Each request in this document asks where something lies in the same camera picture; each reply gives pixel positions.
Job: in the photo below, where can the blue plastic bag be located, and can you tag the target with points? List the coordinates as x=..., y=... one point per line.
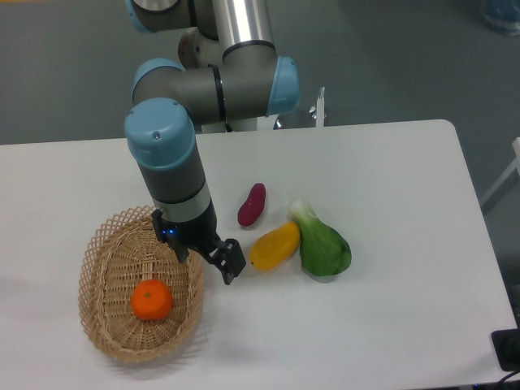
x=501, y=15

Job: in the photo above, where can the purple sweet potato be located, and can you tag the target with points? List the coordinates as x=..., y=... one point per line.
x=253, y=206

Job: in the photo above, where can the green bok choy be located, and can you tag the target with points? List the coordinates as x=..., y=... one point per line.
x=323, y=250

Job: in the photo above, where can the orange fruit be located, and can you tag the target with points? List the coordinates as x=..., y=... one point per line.
x=151, y=300

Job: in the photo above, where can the white metal stand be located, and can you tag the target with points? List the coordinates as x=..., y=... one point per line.
x=317, y=111

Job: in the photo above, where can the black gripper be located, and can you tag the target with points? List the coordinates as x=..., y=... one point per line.
x=192, y=225

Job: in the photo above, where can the white furniture frame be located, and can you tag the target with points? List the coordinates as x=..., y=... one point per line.
x=504, y=182

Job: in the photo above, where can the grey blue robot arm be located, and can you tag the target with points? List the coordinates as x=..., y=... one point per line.
x=170, y=100

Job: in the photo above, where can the black device at edge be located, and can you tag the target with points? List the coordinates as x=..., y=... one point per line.
x=506, y=345

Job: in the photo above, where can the woven wicker basket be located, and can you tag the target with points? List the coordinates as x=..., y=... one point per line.
x=123, y=252

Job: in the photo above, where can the yellow mango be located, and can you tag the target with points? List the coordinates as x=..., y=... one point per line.
x=270, y=250

